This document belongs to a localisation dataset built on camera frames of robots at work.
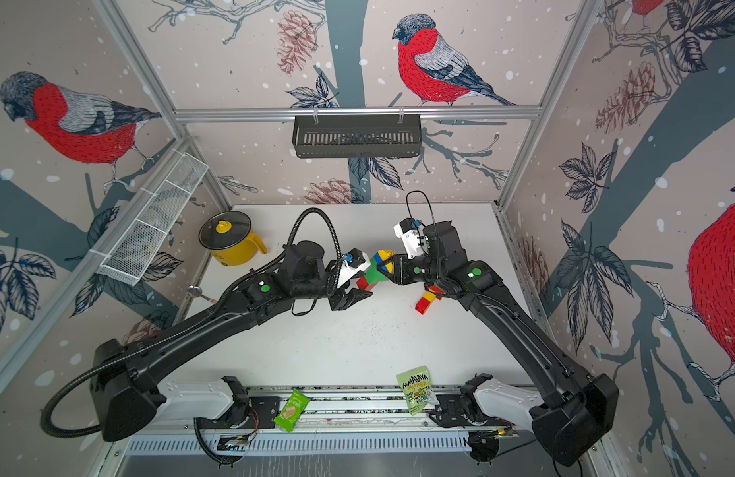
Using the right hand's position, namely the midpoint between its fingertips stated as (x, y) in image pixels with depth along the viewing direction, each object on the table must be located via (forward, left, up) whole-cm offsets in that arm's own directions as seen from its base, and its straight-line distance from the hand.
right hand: (383, 262), depth 72 cm
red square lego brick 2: (+1, -12, -25) cm, 28 cm away
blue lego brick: (-1, +1, +2) cm, 2 cm away
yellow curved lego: (0, 0, +3) cm, 3 cm away
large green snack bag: (-21, -9, -27) cm, 35 cm away
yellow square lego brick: (+5, -15, -25) cm, 29 cm away
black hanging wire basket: (+54, +11, +1) cm, 55 cm away
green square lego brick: (-4, +3, 0) cm, 4 cm away
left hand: (-4, +3, -1) cm, 5 cm away
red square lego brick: (-3, +5, -5) cm, 8 cm away
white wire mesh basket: (+4, +71, -4) cm, 71 cm away
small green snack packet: (-28, +22, -25) cm, 44 cm away
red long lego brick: (+7, -17, -24) cm, 30 cm away
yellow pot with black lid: (+20, +54, -16) cm, 59 cm away
